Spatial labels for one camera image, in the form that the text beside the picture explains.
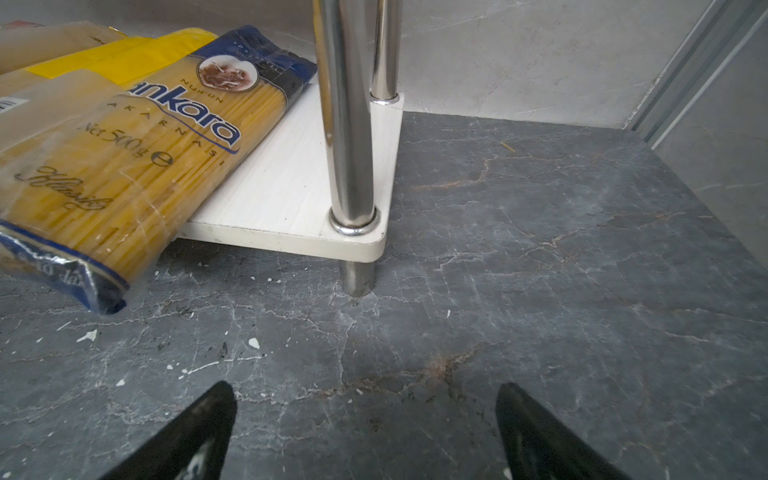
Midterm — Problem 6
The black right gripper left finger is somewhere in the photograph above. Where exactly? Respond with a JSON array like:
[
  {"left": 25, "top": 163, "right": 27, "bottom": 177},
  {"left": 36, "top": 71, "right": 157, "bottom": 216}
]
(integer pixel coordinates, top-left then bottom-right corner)
[{"left": 102, "top": 381, "right": 237, "bottom": 479}]

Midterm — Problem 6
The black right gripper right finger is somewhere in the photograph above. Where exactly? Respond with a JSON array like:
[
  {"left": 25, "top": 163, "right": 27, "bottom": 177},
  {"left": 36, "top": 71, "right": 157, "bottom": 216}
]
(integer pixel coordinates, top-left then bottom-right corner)
[{"left": 495, "top": 382, "right": 628, "bottom": 480}]

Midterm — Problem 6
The yellow spaghetti bag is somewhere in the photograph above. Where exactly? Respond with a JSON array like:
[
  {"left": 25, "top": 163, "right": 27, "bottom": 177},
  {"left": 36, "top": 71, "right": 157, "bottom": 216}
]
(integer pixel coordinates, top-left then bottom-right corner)
[{"left": 1, "top": 28, "right": 217, "bottom": 96}]

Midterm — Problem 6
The white two-tier shelf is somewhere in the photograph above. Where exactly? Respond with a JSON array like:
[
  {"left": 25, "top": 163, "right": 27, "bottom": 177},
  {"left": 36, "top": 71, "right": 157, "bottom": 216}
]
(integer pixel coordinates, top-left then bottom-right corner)
[{"left": 180, "top": 1, "right": 404, "bottom": 297}]

